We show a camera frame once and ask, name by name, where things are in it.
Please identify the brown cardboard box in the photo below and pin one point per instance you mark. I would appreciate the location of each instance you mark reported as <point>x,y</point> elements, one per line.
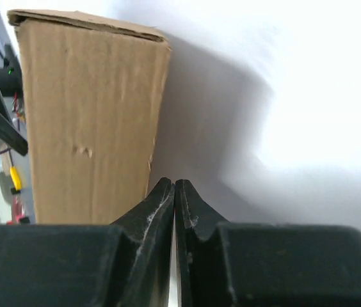
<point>92,89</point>

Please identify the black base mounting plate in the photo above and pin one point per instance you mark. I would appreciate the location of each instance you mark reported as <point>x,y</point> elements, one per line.
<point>11,75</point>

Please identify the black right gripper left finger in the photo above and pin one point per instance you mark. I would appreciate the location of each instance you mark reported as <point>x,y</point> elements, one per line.
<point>125,263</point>

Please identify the yellow handled tool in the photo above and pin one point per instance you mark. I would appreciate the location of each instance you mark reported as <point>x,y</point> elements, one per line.
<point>17,183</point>

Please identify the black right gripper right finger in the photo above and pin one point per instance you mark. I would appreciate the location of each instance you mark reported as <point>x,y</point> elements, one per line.
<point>221,263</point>

